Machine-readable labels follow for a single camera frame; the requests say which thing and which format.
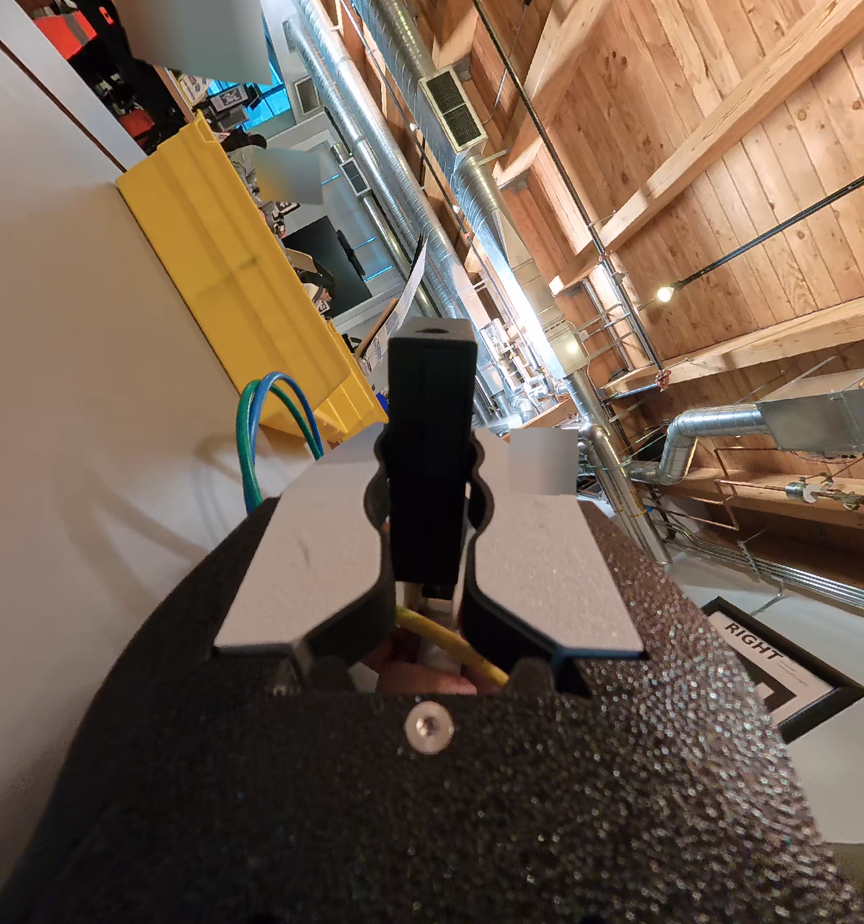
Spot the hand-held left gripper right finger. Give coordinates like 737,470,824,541
462,429,648,669

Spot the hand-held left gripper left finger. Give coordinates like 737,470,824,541
214,424,398,656

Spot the yellow ethernet cable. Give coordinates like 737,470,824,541
396,605,511,687

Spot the green ethernet cable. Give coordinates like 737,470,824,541
235,379,322,515

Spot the black network switch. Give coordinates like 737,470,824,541
387,316,478,586

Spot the blue ethernet cable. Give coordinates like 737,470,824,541
244,372,326,513

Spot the yellow plastic bin with divider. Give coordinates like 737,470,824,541
116,112,389,443

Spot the person's right hand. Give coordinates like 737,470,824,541
363,628,505,697

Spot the framed marker sign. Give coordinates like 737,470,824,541
700,595,864,744

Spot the black monitor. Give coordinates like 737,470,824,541
282,215,372,319

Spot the wooden instruction clipboard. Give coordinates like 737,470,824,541
392,231,430,326

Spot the air vent grille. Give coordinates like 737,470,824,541
419,66,488,153

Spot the silver air duct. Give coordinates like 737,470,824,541
287,0,672,565

